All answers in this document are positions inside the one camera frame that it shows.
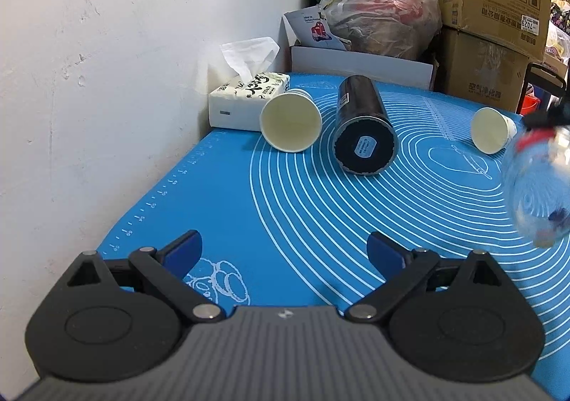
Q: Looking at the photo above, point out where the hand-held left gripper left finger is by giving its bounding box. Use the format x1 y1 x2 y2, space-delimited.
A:
67 229 227 324

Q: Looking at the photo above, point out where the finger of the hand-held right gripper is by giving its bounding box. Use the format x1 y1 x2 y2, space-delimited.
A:
522 102 570 131

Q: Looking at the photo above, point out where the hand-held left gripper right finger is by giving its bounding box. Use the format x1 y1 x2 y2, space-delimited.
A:
344 230 507 323

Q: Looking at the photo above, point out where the clear plastic bottle red cap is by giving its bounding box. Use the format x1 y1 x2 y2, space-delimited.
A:
502 124 570 249

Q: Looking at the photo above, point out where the small white paper cup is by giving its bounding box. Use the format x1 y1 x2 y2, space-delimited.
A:
471 107 518 155

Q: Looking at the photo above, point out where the large white paper cup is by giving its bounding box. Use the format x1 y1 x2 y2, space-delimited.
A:
259 88 322 153

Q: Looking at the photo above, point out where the plain brown cardboard box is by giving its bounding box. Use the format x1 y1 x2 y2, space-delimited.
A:
439 27 546 113

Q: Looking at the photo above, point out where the blue silicone baking mat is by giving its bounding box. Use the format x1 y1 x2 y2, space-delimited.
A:
95 71 570 317

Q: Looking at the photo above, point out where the black cylindrical tumbler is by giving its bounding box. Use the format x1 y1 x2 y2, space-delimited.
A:
332 75 399 176

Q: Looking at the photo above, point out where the white tissue pack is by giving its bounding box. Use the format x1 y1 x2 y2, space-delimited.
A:
208 38 291 132

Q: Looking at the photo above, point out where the white cardboard box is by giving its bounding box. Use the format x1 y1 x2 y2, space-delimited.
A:
290 45 439 92

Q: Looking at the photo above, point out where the clear plastic bag of clutter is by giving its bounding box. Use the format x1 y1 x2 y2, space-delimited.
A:
318 0 442 61

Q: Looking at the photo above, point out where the white printed leaflet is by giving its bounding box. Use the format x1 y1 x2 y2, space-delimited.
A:
284 6 352 52

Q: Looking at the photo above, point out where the black trolley handle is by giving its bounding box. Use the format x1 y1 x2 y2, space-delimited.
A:
525 62 567 114

